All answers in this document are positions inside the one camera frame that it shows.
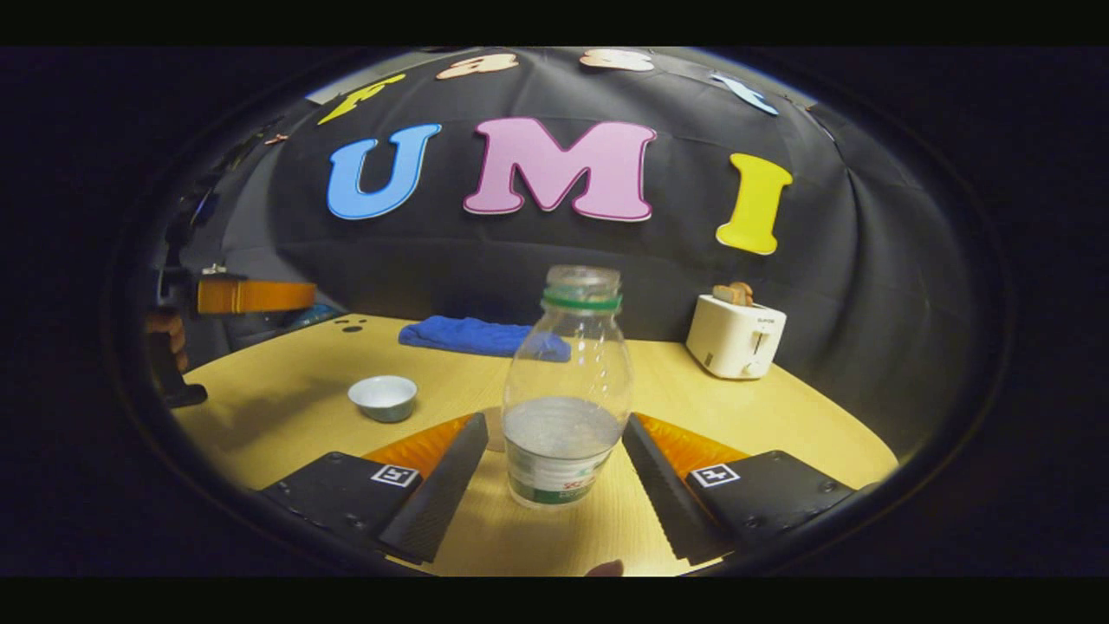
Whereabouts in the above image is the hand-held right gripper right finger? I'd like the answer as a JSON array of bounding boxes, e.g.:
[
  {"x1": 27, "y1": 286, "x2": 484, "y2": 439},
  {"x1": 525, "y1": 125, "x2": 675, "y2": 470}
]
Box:
[{"x1": 622, "y1": 413, "x2": 859, "y2": 564}]

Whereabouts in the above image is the white toaster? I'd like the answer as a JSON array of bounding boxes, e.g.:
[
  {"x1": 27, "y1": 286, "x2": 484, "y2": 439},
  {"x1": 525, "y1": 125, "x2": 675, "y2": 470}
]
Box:
[{"x1": 686, "y1": 293, "x2": 788, "y2": 380}]

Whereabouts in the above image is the white teacup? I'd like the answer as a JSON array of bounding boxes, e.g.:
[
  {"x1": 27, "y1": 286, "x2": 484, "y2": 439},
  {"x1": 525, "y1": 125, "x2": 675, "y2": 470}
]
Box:
[{"x1": 348, "y1": 375, "x2": 418, "y2": 424}]

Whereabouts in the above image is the round brown coaster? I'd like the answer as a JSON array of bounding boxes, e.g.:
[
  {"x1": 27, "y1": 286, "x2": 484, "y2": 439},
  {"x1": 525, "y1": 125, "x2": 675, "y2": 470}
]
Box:
[{"x1": 481, "y1": 406, "x2": 514, "y2": 453}]

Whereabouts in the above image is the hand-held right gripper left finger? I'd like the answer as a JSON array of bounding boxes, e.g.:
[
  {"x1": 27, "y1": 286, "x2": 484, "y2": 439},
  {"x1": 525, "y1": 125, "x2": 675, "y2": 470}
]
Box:
[{"x1": 260, "y1": 412, "x2": 491, "y2": 564}]

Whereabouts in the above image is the clear plastic water bottle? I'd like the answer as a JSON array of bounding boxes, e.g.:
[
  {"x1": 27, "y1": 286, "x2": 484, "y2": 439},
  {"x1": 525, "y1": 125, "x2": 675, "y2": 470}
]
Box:
[{"x1": 503, "y1": 264, "x2": 634, "y2": 510}]

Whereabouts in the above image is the blue towel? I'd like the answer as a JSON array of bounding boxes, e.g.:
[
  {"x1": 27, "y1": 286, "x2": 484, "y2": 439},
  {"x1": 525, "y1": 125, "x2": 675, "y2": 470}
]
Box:
[{"x1": 399, "y1": 315, "x2": 573, "y2": 362}]

